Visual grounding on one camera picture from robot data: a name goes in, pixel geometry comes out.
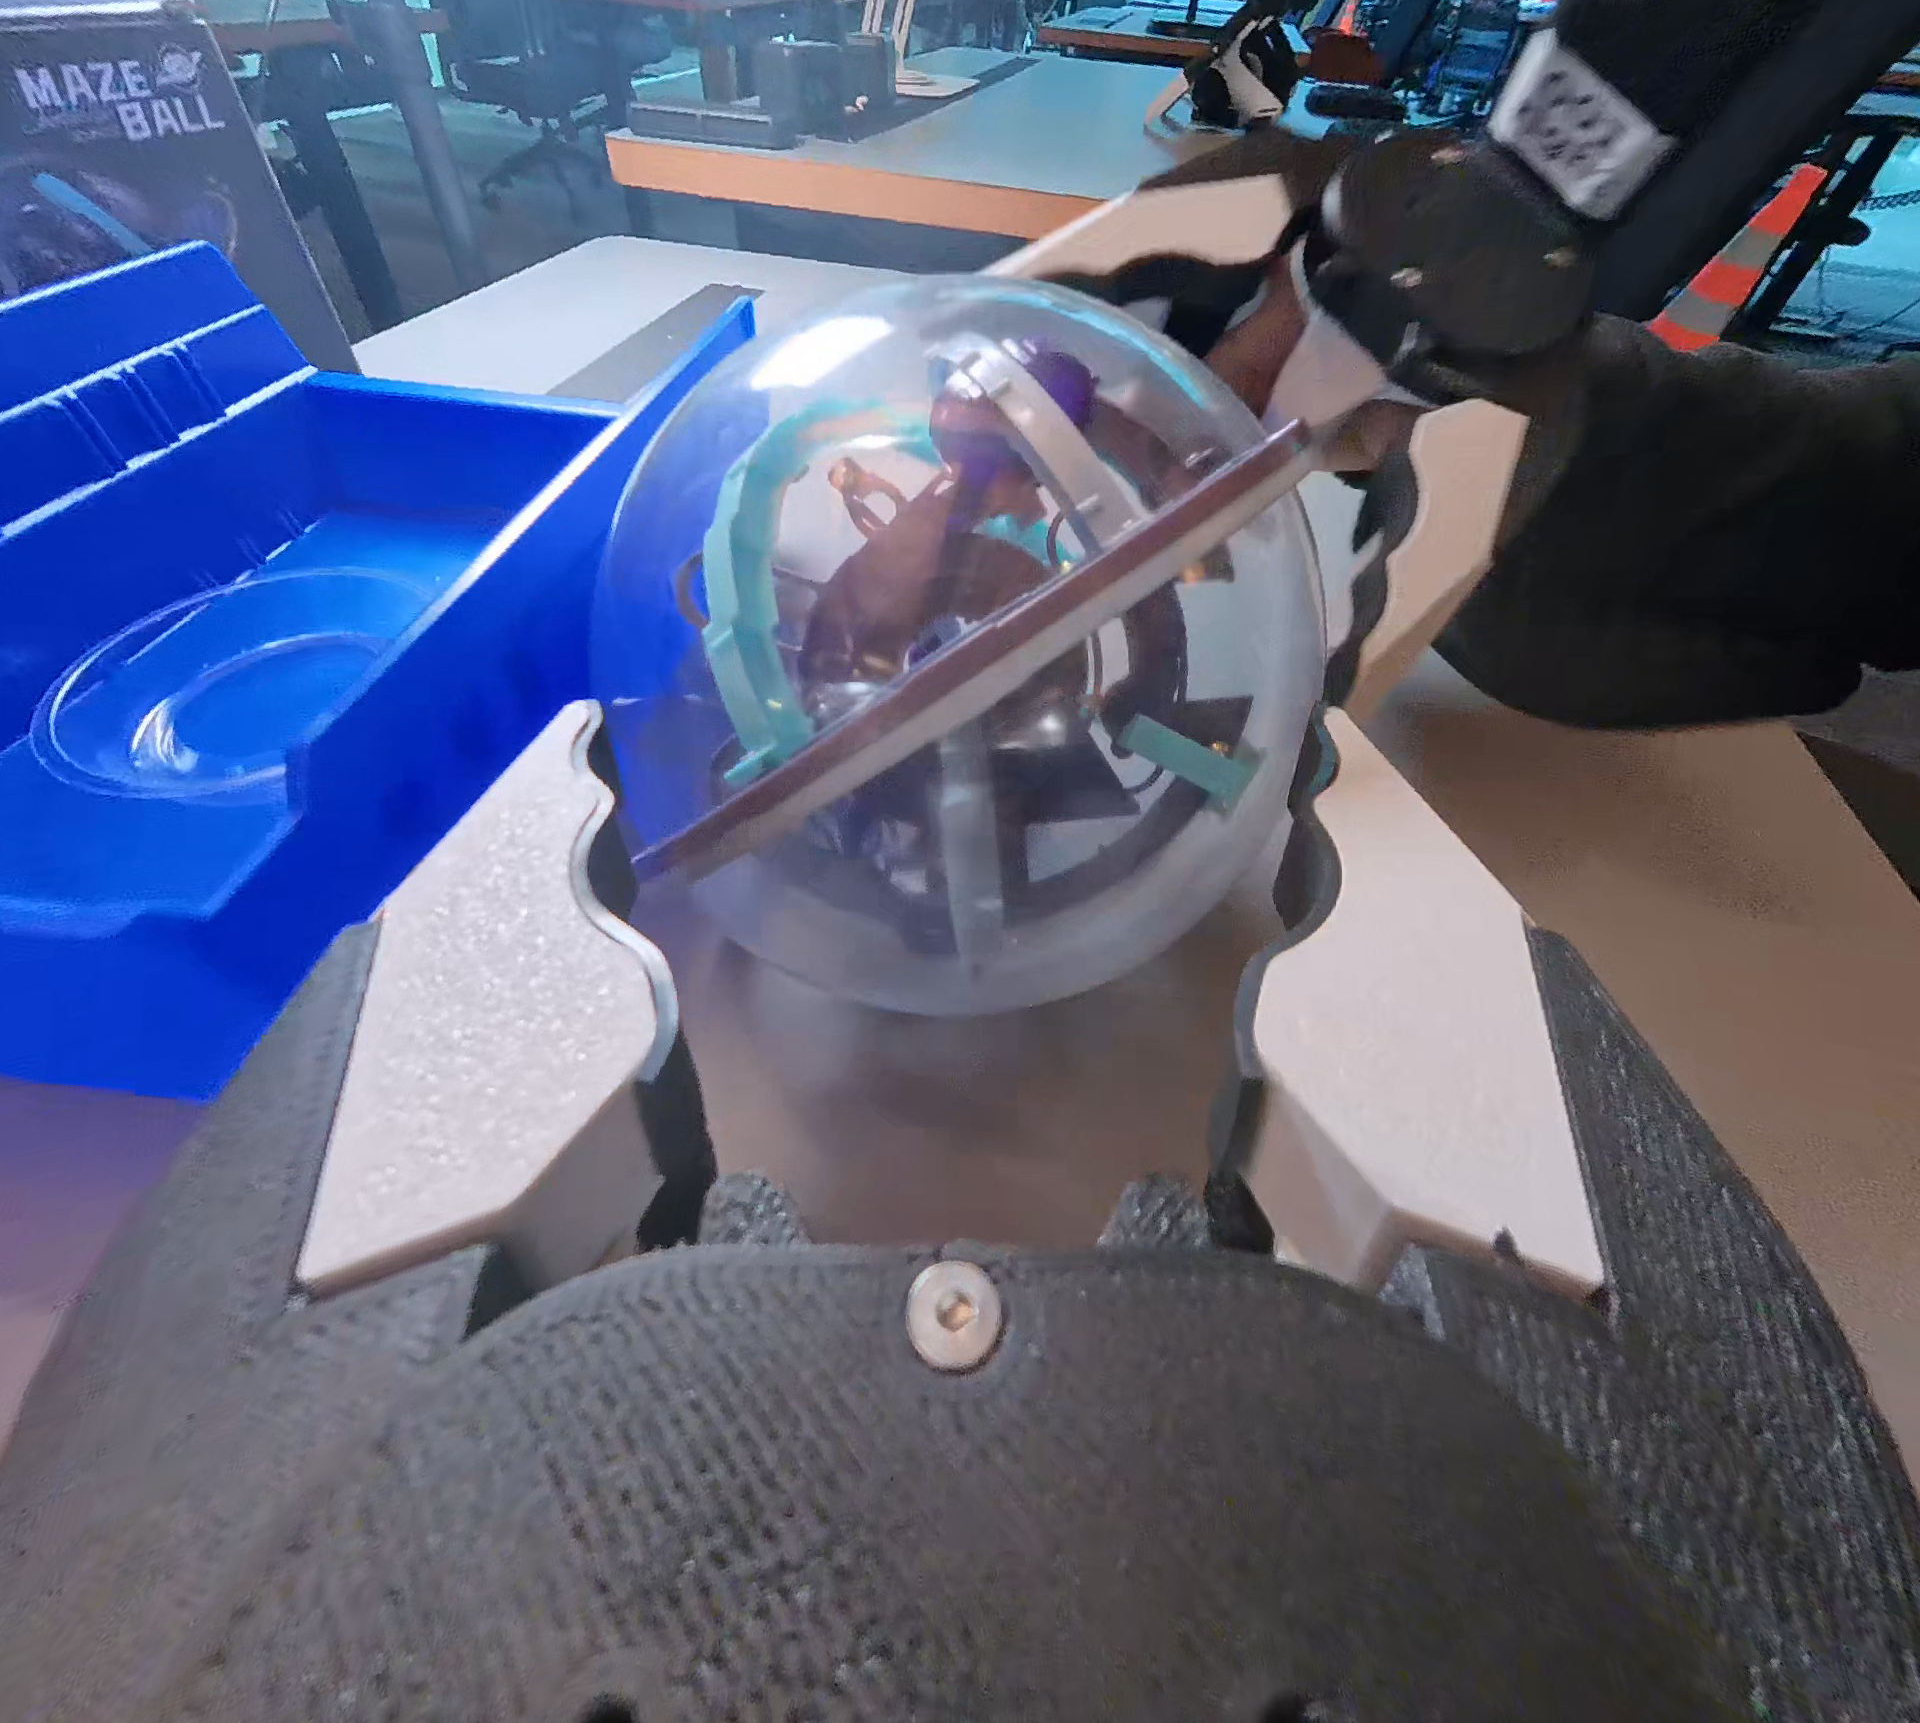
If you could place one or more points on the person's right forearm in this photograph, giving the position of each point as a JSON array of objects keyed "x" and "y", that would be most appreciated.
[{"x": 1710, "y": 524}]

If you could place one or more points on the blue plastic tray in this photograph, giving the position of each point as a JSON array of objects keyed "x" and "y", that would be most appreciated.
[{"x": 270, "y": 704}]

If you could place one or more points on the wooden edged desk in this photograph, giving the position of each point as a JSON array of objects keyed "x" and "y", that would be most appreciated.
[{"x": 960, "y": 149}]

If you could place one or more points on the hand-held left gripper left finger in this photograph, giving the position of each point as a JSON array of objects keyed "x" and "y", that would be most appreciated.
[{"x": 467, "y": 1064}]

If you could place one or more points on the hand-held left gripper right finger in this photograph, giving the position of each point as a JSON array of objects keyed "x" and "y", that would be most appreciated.
[{"x": 1427, "y": 1064}]

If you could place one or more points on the maze ball box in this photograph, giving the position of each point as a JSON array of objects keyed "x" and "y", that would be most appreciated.
[{"x": 151, "y": 135}]

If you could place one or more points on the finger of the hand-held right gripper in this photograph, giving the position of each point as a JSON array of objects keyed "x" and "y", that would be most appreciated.
[
  {"x": 1157, "y": 255},
  {"x": 1440, "y": 538}
]

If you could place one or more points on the clear maze ball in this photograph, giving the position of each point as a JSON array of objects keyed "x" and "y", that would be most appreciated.
[{"x": 960, "y": 674}]

